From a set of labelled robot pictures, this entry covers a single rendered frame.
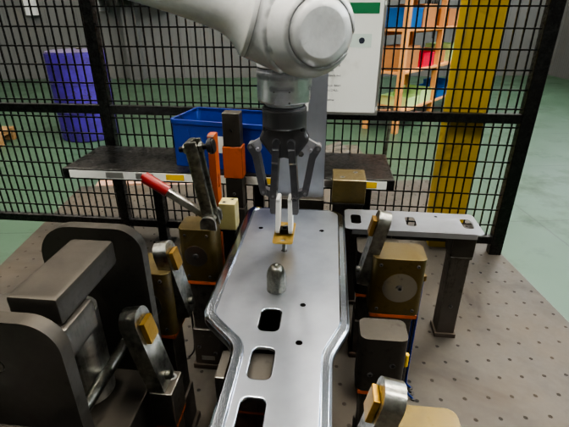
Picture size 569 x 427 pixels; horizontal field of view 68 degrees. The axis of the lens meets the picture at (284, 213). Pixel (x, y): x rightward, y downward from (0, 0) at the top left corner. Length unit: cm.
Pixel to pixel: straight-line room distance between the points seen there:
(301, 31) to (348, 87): 80
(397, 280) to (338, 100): 66
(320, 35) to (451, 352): 83
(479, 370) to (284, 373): 60
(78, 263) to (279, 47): 31
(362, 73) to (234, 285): 75
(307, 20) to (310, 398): 42
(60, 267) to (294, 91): 41
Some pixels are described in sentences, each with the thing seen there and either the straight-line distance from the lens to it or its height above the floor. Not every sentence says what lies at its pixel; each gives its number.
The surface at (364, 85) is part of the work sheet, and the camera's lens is 126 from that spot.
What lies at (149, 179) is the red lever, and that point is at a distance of 81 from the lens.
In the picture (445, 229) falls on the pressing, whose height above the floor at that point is 100.
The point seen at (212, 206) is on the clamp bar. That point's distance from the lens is 82.
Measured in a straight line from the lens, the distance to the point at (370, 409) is 45.
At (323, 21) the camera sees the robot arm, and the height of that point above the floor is 141.
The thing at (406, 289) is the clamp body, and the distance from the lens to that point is 77.
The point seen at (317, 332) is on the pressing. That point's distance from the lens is 63.
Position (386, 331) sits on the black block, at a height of 99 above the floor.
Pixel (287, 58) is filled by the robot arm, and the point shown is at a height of 137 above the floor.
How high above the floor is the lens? 142
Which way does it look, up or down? 26 degrees down
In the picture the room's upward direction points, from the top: straight up
